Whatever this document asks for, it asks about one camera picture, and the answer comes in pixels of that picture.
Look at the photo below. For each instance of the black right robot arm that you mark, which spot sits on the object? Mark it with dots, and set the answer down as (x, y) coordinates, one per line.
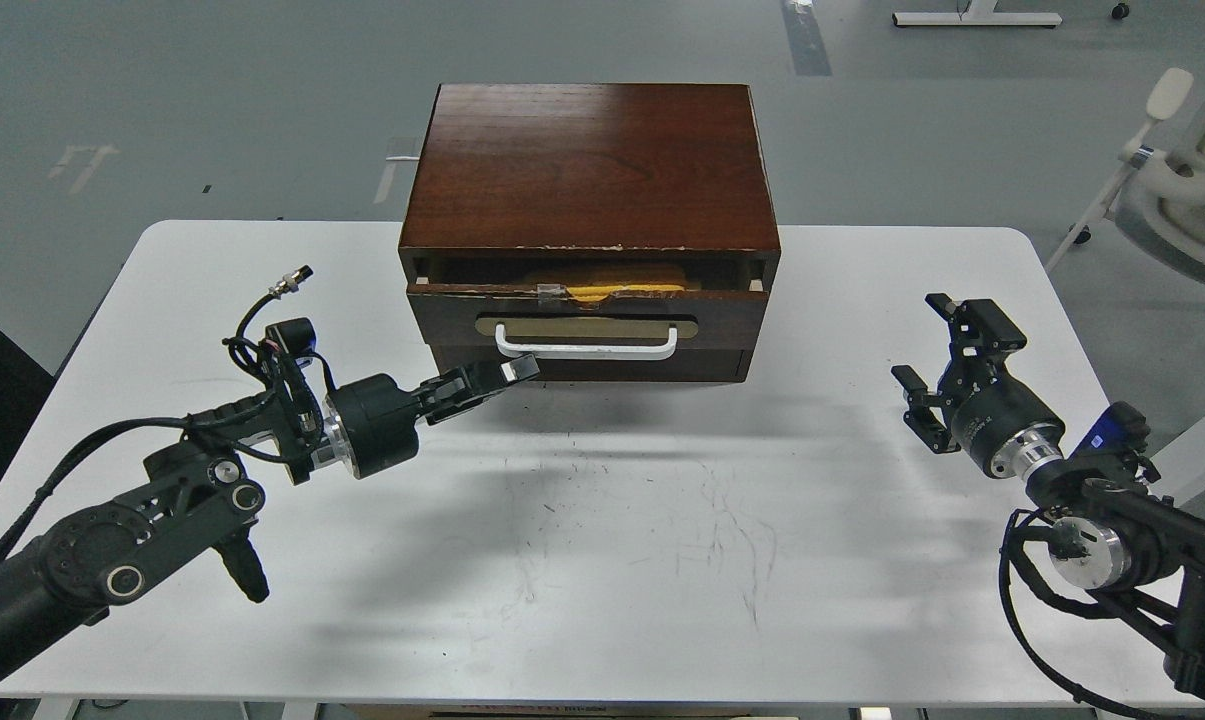
(1095, 543)

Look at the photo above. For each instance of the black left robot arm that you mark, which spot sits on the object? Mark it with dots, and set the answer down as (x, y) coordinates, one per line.
(198, 495)

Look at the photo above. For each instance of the dark wooden cabinet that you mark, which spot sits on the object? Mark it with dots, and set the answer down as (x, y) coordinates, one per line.
(580, 170)

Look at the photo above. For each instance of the white table leg base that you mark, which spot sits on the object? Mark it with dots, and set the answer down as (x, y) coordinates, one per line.
(977, 14)

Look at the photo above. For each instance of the wooden drawer with white handle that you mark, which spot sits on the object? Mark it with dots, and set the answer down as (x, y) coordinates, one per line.
(480, 306)

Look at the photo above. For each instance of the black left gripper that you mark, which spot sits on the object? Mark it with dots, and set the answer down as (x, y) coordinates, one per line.
(372, 422)

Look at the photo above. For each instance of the yellow corn cob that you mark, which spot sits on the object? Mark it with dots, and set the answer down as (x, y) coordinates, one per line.
(597, 293)

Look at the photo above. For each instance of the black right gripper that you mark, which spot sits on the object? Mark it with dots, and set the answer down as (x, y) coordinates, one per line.
(978, 405)

